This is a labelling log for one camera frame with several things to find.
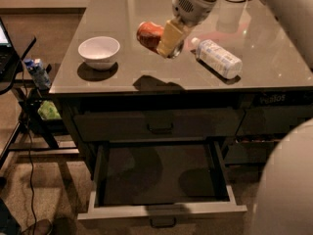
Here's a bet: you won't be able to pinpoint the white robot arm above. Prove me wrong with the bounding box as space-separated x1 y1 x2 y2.
157 0 313 235

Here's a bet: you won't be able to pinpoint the black cable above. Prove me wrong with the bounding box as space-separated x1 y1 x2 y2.
19 59 38 235

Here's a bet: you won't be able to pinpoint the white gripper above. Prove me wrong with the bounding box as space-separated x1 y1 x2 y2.
156 0 216 58

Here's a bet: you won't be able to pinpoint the dark drawer cabinet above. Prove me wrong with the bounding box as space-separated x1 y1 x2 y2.
51 0 312 167

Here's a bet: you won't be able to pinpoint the blue water bottle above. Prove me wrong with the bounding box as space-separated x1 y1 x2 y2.
23 59 51 90

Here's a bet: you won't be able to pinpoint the white ceramic bowl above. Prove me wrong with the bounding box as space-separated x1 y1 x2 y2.
78 36 120 71

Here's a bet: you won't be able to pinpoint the green snack bag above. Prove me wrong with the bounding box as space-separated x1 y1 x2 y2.
37 101 61 120

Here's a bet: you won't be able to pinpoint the red coke can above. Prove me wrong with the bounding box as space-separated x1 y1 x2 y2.
136 22 164 54

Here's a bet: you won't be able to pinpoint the white plastic bottle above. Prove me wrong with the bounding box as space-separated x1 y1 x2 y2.
192 37 243 79

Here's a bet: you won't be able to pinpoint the open middle drawer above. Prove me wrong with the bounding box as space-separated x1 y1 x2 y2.
77 140 246 228

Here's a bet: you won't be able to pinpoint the closed top drawer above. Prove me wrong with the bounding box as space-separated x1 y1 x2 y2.
73 109 244 141

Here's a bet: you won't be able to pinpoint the black laptop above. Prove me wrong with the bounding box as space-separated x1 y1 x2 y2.
0 18 17 79

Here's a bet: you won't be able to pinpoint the brown shoe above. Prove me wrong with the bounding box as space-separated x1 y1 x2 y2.
21 219 53 235

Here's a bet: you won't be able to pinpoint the right side lower drawers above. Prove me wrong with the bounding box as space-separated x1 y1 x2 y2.
223 91 313 165

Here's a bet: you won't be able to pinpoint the black side stand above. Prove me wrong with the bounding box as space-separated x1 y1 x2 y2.
0 35 76 168

